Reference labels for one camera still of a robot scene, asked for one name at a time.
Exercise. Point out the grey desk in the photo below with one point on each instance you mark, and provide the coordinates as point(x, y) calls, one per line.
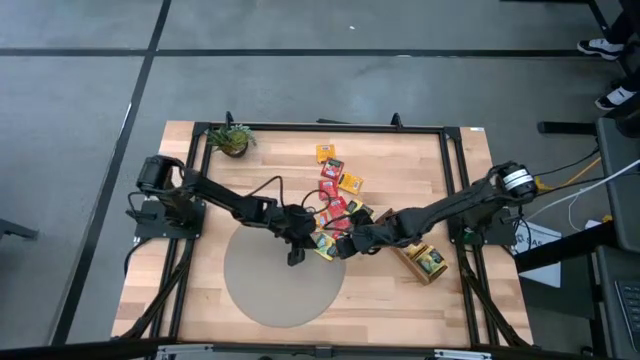
point(607, 300)
point(617, 200)

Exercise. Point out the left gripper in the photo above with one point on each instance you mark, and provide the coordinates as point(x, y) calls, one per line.
point(295, 225)

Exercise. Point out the person's foot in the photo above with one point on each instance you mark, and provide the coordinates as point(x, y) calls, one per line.
point(617, 97)
point(600, 48)

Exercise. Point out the person's leg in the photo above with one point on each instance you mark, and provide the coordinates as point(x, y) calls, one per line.
point(634, 80)
point(625, 25)

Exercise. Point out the black desk foot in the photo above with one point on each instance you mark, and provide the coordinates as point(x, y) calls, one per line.
point(565, 127)

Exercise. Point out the silver bracket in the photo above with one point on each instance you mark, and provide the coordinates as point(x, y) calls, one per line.
point(462, 355)
point(185, 350)

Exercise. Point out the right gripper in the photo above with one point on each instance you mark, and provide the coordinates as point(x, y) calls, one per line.
point(370, 239)

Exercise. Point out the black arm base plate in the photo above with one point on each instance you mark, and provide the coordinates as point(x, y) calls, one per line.
point(500, 235)
point(150, 231)

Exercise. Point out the round grey mat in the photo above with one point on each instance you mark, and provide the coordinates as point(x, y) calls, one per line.
point(270, 290)

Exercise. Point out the wooden compartment tray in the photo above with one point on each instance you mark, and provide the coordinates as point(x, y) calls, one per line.
point(417, 276)

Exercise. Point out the orange tea bag packet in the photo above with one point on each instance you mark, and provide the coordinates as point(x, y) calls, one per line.
point(322, 220)
point(325, 153)

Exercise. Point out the black beam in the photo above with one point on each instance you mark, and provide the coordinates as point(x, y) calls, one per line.
point(565, 247)

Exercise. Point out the black keyboard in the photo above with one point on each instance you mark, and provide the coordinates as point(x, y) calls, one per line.
point(631, 310)

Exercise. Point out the black aluminium table frame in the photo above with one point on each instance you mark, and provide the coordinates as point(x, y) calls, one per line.
point(325, 128)

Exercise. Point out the black crossbar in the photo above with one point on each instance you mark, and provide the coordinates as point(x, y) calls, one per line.
point(75, 350)

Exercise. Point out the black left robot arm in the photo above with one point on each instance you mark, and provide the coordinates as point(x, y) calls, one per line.
point(225, 197)

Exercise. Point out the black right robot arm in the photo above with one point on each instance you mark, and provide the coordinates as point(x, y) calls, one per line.
point(450, 207)

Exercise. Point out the white printed sheet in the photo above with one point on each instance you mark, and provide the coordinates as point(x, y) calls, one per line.
point(542, 270)

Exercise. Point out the potted green plant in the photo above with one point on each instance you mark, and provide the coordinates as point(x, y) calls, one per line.
point(232, 140)

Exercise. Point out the black furniture leg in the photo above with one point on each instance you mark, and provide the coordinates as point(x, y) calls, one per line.
point(17, 231)

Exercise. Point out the yellow tea bag packet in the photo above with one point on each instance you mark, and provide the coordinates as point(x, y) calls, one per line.
point(351, 183)

